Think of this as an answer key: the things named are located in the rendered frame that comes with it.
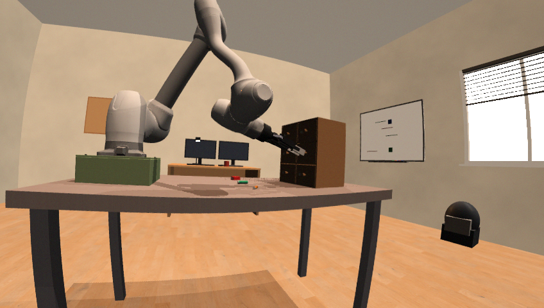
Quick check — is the dark brown drawer front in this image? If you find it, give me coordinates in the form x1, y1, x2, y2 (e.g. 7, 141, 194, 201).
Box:
280, 164, 296, 183
297, 142, 317, 164
281, 149, 296, 162
282, 124, 298, 142
298, 119, 317, 142
296, 165, 316, 187

